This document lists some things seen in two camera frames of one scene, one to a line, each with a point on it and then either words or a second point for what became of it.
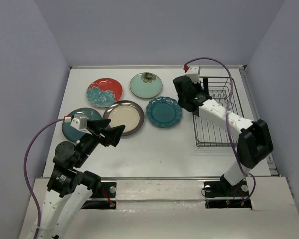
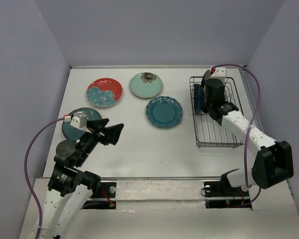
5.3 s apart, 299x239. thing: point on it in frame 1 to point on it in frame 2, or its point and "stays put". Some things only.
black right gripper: [199, 85] to [224, 90]
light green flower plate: [146, 84] stays put
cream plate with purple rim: [124, 112] to [206, 76]
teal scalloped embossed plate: [164, 112] stays put
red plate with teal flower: [102, 92] stays put
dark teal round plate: [73, 133] stays put
